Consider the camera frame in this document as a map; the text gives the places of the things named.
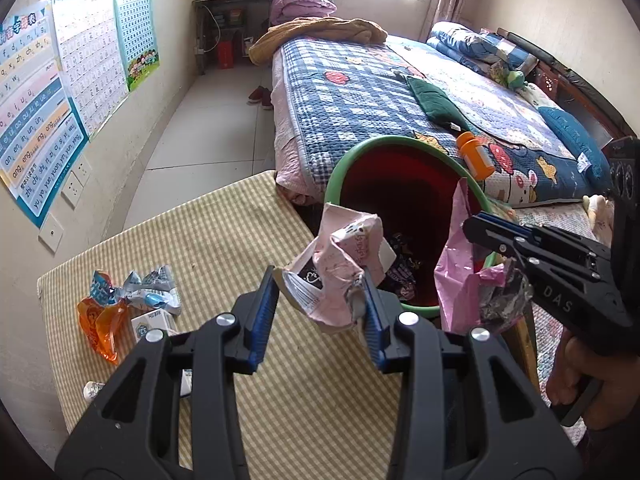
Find mustard blanket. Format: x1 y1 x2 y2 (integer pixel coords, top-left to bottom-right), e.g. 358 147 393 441
248 17 388 66

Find folded pink duvet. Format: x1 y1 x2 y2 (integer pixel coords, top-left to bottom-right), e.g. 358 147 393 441
270 0 337 26

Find dark printed wrapper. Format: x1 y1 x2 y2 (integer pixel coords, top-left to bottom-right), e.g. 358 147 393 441
382 232 426 301

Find plain mauve foil wrapper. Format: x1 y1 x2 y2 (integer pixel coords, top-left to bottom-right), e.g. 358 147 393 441
434 179 533 336

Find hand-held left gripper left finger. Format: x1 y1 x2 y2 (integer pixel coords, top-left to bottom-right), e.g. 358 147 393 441
55 265 281 480

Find folded blue quilt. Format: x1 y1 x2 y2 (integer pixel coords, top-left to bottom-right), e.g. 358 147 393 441
430 21 538 73

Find pink bed sheet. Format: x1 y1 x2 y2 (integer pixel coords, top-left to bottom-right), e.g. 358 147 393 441
272 60 331 206

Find white round-hole wall socket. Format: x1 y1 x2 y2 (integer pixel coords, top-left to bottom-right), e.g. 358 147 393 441
39 212 65 253

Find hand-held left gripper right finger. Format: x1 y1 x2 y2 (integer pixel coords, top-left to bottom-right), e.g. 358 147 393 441
360 272 583 480

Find white chart wall poster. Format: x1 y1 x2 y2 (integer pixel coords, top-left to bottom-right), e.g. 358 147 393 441
51 0 130 138

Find bed with blue quilt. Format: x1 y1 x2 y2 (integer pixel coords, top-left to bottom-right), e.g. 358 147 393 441
272 35 613 208

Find dark wooden headboard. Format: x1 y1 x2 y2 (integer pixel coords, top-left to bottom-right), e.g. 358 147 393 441
500 30 640 146

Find small blue and orange wrapper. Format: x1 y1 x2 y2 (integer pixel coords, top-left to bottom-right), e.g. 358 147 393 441
90 269 121 307

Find dark green cloth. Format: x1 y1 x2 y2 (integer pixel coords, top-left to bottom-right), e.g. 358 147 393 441
405 76 473 133

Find green and red bin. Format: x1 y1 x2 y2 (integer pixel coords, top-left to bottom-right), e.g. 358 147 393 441
322 135 496 317

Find mauve wrapper with white panel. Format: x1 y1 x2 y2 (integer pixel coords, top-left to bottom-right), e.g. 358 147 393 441
280 202 396 335

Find white milk carton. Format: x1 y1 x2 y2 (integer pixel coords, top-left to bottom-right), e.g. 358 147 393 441
131 310 193 396

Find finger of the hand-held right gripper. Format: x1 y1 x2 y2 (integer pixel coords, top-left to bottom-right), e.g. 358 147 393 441
462 215 542 267
477 212 613 267

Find silver and blue wrapper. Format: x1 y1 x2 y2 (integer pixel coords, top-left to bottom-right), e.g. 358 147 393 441
117 265 182 317

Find blue pillow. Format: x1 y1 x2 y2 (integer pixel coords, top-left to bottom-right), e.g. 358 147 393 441
537 106 613 196

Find orange bottle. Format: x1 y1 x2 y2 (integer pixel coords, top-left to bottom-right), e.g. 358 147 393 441
456 131 496 181

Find blue letter wall poster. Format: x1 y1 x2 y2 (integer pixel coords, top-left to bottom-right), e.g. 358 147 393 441
0 0 90 228

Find white cable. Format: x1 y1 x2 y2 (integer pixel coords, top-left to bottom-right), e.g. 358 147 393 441
207 10 223 51

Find teal chart wall poster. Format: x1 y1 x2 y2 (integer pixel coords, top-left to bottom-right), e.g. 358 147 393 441
112 0 161 92

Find person's right hand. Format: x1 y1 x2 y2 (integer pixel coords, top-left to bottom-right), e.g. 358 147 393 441
545 332 640 431

